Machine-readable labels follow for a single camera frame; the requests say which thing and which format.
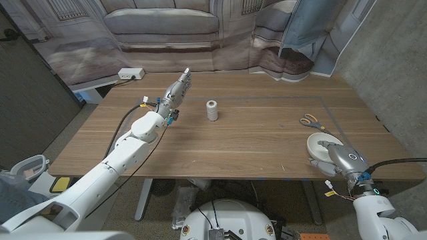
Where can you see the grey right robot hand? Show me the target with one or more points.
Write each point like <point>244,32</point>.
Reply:
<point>347,160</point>

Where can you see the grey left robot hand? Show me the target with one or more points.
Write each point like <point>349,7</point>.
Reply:
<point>174,93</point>

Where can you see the white bowl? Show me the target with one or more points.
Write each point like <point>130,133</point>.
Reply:
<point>317,150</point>

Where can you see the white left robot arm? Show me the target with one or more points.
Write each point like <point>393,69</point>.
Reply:
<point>96,183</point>

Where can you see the white thread spool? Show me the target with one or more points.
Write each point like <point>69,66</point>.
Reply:
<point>211,111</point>

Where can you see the white power strip box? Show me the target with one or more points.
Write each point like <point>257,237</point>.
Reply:
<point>130,73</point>

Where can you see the grey metal table leg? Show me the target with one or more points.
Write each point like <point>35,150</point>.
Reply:
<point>312,203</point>
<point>143,200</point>

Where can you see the printed sofa room backdrop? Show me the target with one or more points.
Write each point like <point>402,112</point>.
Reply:
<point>166,33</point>

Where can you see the white low shelf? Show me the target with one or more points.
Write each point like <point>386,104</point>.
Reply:
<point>91,91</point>

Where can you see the orange box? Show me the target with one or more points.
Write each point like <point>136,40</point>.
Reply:
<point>315,237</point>

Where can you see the black round fan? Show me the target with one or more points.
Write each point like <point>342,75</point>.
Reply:
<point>162,187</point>

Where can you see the clear plastic bag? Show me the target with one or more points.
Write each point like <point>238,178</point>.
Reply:
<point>183,206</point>

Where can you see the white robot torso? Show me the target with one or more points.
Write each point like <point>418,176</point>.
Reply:
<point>230,216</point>

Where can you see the grey white rimmed container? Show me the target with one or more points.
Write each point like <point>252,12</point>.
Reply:
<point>31,158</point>

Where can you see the person's leg in jeans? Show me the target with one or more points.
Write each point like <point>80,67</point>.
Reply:
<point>16,200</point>

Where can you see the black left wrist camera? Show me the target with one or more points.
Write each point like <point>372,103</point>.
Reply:
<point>173,116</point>

